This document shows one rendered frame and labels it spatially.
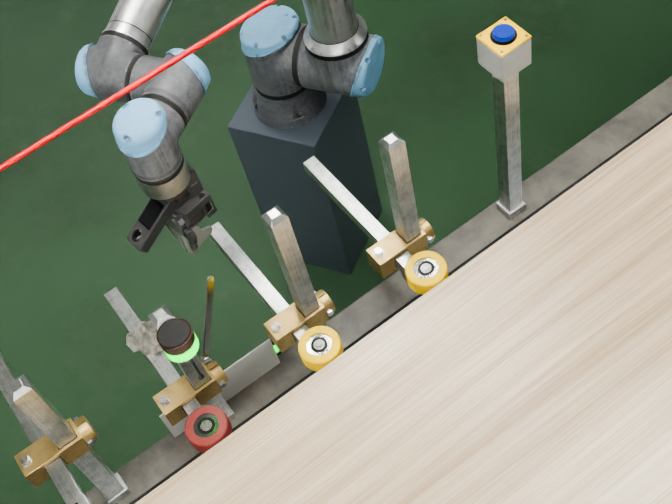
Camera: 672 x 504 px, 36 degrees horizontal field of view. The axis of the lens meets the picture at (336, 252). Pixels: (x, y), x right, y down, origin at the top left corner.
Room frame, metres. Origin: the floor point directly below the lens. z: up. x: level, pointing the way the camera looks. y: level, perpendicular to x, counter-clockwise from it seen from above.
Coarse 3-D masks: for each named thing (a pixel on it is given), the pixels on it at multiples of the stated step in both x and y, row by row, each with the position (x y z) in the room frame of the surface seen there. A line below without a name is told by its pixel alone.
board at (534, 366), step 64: (576, 192) 1.12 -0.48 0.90; (640, 192) 1.08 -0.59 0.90; (512, 256) 1.03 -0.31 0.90; (576, 256) 0.99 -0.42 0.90; (640, 256) 0.95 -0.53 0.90; (448, 320) 0.93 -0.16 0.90; (512, 320) 0.89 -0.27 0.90; (576, 320) 0.86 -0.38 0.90; (640, 320) 0.82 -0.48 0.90; (320, 384) 0.88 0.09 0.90; (384, 384) 0.85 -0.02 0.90; (448, 384) 0.81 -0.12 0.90; (512, 384) 0.77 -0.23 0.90; (576, 384) 0.74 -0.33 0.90; (640, 384) 0.71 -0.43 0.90; (256, 448) 0.80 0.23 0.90; (320, 448) 0.76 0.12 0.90; (384, 448) 0.73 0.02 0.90; (448, 448) 0.70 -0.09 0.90; (512, 448) 0.66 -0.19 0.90; (576, 448) 0.63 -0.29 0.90; (640, 448) 0.60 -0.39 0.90
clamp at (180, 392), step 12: (216, 372) 0.99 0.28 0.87; (180, 384) 0.98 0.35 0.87; (204, 384) 0.97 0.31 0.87; (216, 384) 0.97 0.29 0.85; (156, 396) 0.97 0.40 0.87; (168, 396) 0.97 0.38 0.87; (180, 396) 0.96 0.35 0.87; (192, 396) 0.95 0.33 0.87; (204, 396) 0.96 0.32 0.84; (168, 408) 0.94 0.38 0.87; (180, 408) 0.94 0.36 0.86; (168, 420) 0.93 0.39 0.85; (180, 420) 0.94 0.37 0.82
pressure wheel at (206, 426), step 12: (204, 408) 0.90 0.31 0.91; (216, 408) 0.89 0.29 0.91; (192, 420) 0.88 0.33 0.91; (204, 420) 0.88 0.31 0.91; (216, 420) 0.87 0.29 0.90; (228, 420) 0.87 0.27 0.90; (192, 432) 0.86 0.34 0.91; (204, 432) 0.86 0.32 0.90; (216, 432) 0.85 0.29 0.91; (228, 432) 0.85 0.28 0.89; (192, 444) 0.84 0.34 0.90; (204, 444) 0.83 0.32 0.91
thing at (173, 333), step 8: (176, 320) 0.96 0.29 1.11; (160, 328) 0.96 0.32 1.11; (168, 328) 0.95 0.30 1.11; (176, 328) 0.95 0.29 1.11; (184, 328) 0.94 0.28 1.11; (160, 336) 0.94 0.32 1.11; (168, 336) 0.94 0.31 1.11; (176, 336) 0.93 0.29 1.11; (184, 336) 0.93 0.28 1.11; (168, 344) 0.92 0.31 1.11; (176, 344) 0.92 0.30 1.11; (192, 360) 0.96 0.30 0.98; (200, 376) 0.96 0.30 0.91
